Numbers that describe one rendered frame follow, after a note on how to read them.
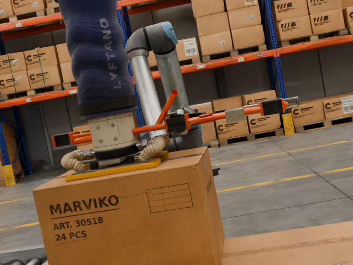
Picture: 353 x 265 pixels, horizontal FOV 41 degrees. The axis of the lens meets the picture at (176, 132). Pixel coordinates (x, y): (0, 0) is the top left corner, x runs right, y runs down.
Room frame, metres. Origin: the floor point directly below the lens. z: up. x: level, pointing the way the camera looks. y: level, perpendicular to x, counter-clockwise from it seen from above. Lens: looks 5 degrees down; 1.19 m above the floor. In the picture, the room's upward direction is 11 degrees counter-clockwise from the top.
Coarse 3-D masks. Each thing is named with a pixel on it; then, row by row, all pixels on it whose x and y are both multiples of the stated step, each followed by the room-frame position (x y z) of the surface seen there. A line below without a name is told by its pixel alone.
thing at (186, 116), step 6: (186, 114) 1.75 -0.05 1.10; (168, 120) 1.73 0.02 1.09; (174, 120) 1.73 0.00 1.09; (180, 120) 1.72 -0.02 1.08; (186, 120) 1.73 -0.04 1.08; (168, 126) 1.74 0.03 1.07; (174, 126) 1.74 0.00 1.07; (180, 126) 1.72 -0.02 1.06; (186, 126) 1.73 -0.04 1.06; (168, 132) 1.73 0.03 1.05
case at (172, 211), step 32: (192, 160) 1.64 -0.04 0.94; (64, 192) 1.64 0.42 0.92; (96, 192) 1.63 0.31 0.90; (128, 192) 1.61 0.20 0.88; (160, 192) 1.59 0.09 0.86; (192, 192) 1.57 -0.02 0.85; (64, 224) 1.65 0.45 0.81; (96, 224) 1.63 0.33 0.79; (128, 224) 1.61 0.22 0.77; (160, 224) 1.59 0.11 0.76; (192, 224) 1.57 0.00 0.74; (64, 256) 1.65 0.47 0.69; (96, 256) 1.63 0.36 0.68; (128, 256) 1.61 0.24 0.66; (160, 256) 1.60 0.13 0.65; (192, 256) 1.58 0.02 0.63
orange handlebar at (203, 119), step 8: (248, 112) 1.70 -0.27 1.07; (256, 112) 1.70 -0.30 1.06; (192, 120) 1.74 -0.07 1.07; (200, 120) 1.73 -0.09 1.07; (208, 120) 1.73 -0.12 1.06; (136, 128) 1.77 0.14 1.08; (144, 128) 1.76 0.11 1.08; (152, 128) 1.76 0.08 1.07; (160, 128) 1.76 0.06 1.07; (80, 136) 2.09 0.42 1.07; (88, 136) 1.84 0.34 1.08
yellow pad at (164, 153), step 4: (160, 152) 1.89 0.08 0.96; (164, 152) 1.86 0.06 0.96; (168, 152) 1.92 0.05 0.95; (136, 156) 1.87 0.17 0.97; (152, 156) 1.84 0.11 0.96; (156, 156) 1.84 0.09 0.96; (160, 156) 1.83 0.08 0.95; (164, 156) 1.83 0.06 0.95; (136, 160) 1.85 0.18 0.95; (88, 164) 1.95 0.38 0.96; (112, 164) 1.86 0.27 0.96; (84, 168) 1.88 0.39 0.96; (88, 168) 1.88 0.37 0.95
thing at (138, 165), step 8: (128, 160) 1.70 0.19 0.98; (152, 160) 1.70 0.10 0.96; (160, 160) 1.73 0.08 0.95; (96, 168) 1.72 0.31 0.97; (104, 168) 1.69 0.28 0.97; (112, 168) 1.68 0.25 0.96; (120, 168) 1.67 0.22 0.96; (128, 168) 1.66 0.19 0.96; (136, 168) 1.66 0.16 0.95; (144, 168) 1.65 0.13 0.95; (72, 176) 1.69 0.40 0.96; (80, 176) 1.69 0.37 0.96; (88, 176) 1.68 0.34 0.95; (96, 176) 1.68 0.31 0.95
